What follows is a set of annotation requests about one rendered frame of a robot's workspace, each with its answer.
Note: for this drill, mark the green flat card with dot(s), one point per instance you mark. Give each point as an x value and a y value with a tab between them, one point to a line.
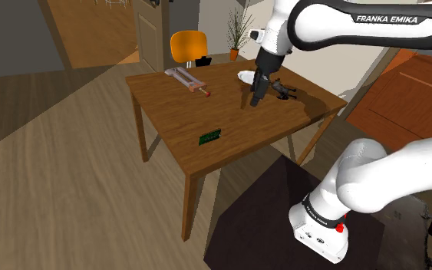
209	137

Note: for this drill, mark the grey clamp tool red knob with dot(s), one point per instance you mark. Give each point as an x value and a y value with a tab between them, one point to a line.
185	79

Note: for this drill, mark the white plate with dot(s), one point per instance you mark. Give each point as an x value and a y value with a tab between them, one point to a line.
246	76

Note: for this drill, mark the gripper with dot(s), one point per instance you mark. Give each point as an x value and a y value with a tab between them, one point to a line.
266	62

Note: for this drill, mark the brown wooden door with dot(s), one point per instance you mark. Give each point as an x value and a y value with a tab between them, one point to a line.
149	35

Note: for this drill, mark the dark grey animal figure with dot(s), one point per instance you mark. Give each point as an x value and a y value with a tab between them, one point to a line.
282	89

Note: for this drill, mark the brown wooden table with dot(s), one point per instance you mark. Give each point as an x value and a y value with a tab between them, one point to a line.
200	108

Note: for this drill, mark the potted plant orange pot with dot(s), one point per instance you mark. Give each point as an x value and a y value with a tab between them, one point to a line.
237	33

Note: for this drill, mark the orange chair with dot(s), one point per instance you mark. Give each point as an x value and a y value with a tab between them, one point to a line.
188	45

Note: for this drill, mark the orange wooden cabinet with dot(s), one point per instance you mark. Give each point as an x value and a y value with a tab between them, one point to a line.
406	101

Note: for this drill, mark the dark robot stand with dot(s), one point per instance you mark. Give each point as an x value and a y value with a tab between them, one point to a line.
275	220

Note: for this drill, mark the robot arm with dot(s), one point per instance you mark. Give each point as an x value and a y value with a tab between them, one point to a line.
369	26

